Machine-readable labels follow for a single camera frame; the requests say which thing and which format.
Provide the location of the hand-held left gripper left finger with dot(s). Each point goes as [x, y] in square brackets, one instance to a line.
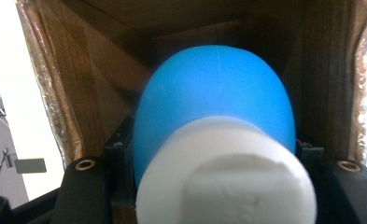
[122, 161]

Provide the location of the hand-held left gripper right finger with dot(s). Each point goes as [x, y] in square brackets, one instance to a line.
[310, 152]

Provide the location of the brown taped cardboard box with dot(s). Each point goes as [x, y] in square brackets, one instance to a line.
[87, 93]

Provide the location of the blue bottle with white cap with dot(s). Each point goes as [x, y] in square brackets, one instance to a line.
[215, 99]

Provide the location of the grey rectangular tag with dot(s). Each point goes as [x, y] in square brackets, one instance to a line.
[30, 165]

